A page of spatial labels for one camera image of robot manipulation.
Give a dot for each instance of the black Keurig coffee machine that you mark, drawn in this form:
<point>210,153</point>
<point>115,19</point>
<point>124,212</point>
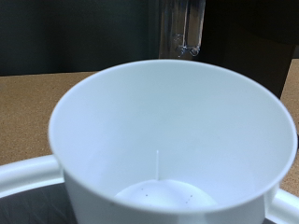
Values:
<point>249,46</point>

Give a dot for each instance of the clear plastic water container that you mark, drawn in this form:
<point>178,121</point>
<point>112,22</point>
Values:
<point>182,25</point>

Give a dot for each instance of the white two tier turntable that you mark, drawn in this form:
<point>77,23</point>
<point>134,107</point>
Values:
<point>25,174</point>

